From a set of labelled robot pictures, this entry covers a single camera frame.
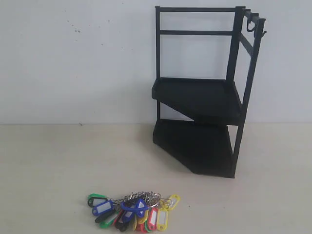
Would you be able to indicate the bunch of colourful key tags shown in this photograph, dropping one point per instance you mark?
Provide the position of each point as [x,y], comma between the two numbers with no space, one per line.
[108,212]

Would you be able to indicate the black metal corner rack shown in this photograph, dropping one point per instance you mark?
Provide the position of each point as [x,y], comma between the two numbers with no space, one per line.
[208,143]

